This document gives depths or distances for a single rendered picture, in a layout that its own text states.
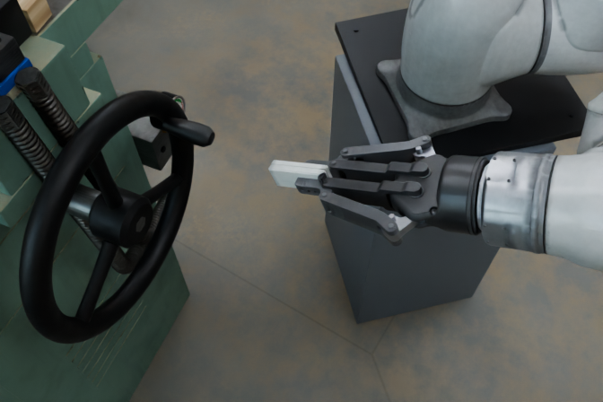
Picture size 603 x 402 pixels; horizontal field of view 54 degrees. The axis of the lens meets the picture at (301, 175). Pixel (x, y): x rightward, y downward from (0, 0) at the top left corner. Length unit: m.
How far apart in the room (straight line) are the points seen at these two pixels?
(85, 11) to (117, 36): 1.34
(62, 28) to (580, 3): 0.67
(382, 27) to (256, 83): 0.83
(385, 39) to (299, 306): 0.69
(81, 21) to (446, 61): 0.50
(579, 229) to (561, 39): 0.45
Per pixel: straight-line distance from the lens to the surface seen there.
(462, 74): 0.92
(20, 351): 0.99
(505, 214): 0.54
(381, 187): 0.59
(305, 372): 1.44
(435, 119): 1.00
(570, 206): 0.53
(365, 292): 1.32
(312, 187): 0.63
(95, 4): 0.85
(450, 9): 0.86
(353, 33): 1.15
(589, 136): 0.67
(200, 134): 0.65
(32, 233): 0.57
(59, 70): 0.66
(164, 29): 2.16
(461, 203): 0.56
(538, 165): 0.55
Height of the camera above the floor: 1.37
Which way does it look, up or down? 55 degrees down
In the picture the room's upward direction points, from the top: straight up
